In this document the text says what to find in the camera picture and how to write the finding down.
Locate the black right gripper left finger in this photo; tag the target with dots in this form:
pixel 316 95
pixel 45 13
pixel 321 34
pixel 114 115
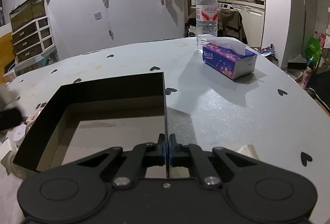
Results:
pixel 138 160

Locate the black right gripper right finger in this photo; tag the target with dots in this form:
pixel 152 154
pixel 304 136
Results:
pixel 195 160

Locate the black cardboard storage box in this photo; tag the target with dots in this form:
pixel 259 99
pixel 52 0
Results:
pixel 87 117

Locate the cream tape piece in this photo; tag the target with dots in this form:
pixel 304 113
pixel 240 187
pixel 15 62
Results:
pixel 249 151

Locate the white drawer cabinet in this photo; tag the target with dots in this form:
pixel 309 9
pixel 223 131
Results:
pixel 33 39

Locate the purple tissue pack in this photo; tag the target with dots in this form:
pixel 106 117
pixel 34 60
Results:
pixel 229 56

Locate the glass terrarium tank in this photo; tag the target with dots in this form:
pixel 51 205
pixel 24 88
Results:
pixel 26 12

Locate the brown jacket on chair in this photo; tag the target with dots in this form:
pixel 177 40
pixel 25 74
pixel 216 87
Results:
pixel 230 24

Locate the purple spray can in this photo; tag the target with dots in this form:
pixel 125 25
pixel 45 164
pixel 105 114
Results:
pixel 308 72

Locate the clear plastic water bottle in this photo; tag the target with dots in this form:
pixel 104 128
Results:
pixel 206 21

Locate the green shopping bag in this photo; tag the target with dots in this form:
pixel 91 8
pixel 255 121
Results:
pixel 313 49

